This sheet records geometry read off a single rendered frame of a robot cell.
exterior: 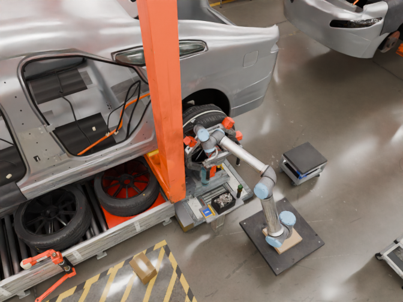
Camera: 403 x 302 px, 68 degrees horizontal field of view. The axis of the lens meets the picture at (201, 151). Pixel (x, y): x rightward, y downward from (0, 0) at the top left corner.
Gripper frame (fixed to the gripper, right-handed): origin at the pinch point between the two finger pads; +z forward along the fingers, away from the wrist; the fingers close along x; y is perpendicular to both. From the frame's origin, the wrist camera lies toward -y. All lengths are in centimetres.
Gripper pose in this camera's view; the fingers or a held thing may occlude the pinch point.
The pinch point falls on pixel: (190, 123)
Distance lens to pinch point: 274.6
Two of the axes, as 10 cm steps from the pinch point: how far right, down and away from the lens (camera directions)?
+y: 7.9, -6.1, -0.2
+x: -5.4, -6.9, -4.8
